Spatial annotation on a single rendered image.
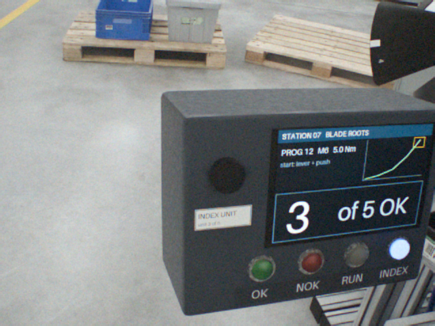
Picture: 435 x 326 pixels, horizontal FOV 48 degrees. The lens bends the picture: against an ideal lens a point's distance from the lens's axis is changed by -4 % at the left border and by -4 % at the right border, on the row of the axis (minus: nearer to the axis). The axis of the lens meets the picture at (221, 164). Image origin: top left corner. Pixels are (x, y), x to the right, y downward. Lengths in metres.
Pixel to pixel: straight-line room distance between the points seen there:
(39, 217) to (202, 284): 1.87
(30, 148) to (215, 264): 2.37
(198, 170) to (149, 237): 1.76
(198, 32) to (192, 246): 3.42
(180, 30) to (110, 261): 2.18
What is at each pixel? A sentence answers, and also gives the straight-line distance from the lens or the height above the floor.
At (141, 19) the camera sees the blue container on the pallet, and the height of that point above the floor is 0.31.
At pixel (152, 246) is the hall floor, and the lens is 2.12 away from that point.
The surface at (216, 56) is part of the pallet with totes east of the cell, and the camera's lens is 3.74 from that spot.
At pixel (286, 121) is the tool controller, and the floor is 1.25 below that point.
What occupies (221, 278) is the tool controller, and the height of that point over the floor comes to 1.11.
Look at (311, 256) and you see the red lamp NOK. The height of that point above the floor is 1.13.
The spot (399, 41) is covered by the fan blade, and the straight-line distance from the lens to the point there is 1.36.
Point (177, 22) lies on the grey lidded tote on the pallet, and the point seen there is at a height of 0.31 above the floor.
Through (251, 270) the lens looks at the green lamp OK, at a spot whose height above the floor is 1.12.
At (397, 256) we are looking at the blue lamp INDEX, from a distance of 0.53.
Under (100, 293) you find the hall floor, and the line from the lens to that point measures 1.94.
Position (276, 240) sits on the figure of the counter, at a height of 1.14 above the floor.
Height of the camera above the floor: 1.44
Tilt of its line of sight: 33 degrees down
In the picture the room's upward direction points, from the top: 7 degrees clockwise
